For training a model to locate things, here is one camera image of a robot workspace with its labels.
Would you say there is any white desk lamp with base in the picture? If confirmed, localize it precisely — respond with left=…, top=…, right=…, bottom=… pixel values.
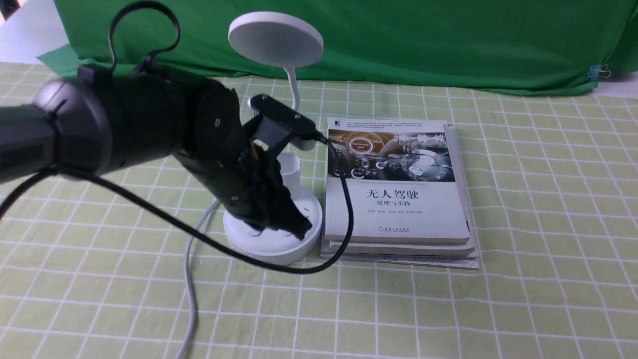
left=223, top=11, right=323, bottom=265

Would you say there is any green checkered tablecloth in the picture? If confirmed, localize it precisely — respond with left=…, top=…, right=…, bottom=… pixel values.
left=0, top=81, right=638, bottom=359

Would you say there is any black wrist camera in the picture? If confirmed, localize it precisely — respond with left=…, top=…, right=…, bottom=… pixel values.
left=243, top=94, right=323, bottom=155

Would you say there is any blue binder clip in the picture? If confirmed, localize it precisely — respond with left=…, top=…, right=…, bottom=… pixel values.
left=586, top=64, right=612, bottom=82

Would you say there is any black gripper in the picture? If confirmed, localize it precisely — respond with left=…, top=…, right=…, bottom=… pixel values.
left=174, top=135, right=312, bottom=241

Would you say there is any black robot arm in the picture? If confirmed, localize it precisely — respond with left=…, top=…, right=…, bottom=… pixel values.
left=0, top=65, right=317, bottom=239

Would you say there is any black camera cable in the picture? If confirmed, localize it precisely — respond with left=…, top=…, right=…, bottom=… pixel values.
left=0, top=0, right=355, bottom=275

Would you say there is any green backdrop cloth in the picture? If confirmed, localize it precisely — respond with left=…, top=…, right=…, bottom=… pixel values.
left=37, top=0, right=638, bottom=97

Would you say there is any white autonomous driving book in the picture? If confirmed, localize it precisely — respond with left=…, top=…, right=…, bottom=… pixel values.
left=323, top=118, right=471, bottom=244

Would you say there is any white lamp power cord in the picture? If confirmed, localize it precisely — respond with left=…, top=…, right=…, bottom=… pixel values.
left=174, top=199, right=222, bottom=359

